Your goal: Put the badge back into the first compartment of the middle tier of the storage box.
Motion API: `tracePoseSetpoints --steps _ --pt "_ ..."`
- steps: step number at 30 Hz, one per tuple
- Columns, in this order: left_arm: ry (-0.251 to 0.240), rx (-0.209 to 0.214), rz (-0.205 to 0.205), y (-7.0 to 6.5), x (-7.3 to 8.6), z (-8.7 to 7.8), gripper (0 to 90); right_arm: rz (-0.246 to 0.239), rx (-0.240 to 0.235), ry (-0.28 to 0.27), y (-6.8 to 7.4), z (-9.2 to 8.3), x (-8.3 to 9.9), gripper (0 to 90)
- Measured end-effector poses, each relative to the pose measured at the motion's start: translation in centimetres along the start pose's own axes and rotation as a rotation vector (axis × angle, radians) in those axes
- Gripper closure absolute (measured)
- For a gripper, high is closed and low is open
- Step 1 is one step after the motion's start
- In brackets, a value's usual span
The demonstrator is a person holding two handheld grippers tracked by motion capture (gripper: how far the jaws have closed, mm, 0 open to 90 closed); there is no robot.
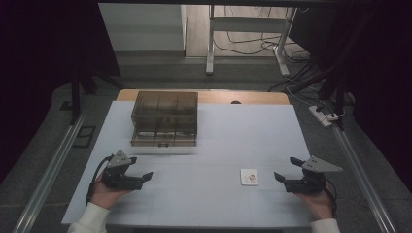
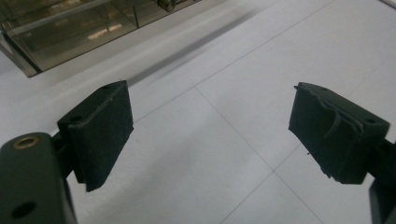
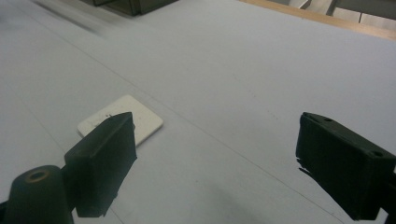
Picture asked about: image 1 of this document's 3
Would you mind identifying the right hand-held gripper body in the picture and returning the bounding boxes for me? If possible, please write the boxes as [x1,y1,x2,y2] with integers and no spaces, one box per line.
[284,154,344,195]

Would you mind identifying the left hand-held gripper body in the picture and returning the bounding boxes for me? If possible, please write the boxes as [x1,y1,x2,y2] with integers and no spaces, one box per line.
[102,150,146,191]

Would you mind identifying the white printed card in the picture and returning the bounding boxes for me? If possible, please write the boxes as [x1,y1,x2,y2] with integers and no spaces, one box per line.
[239,167,260,187]

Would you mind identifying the transparent brown drawer box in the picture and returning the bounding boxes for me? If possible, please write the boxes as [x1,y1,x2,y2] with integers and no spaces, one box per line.
[129,90,199,149]

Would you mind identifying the person's left hand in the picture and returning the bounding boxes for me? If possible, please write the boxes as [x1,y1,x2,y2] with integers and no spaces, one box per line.
[89,174,131,211]

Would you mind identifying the person's right hand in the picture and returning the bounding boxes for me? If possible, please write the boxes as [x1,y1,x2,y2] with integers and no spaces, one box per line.
[294,182,335,221]

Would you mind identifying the white power strip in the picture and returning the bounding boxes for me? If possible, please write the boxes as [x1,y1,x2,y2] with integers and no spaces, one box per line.
[307,104,340,128]

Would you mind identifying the white table mat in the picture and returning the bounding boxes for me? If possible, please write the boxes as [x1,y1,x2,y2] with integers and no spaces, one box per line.
[60,99,314,229]

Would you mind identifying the wooden table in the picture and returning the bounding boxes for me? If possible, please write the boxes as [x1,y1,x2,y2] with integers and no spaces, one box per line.
[116,88,292,106]

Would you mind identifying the black tripod stand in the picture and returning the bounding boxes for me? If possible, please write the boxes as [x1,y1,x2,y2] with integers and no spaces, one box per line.
[69,62,126,126]
[267,61,358,132]

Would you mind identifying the white cabinet panel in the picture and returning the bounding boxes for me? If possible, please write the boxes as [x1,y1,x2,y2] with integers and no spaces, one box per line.
[98,2,188,53]

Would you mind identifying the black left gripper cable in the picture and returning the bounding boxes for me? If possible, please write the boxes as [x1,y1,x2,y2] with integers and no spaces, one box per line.
[86,154,115,206]

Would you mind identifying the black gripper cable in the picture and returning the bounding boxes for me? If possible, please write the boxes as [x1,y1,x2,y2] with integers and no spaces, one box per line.
[324,179,339,218]
[86,154,115,206]

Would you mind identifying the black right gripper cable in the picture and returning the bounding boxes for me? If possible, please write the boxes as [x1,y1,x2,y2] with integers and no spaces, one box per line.
[324,179,339,218]

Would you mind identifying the black floor frame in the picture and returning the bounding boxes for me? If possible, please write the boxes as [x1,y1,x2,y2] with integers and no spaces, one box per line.
[72,124,97,150]

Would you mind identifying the metal floor rail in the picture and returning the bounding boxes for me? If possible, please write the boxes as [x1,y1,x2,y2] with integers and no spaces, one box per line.
[12,111,87,233]
[332,125,398,233]

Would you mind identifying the black floor cables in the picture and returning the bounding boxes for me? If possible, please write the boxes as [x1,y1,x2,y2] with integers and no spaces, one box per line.
[212,5,313,64]

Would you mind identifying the white desk frame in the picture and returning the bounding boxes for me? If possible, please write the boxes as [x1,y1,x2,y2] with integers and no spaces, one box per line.
[205,4,298,78]

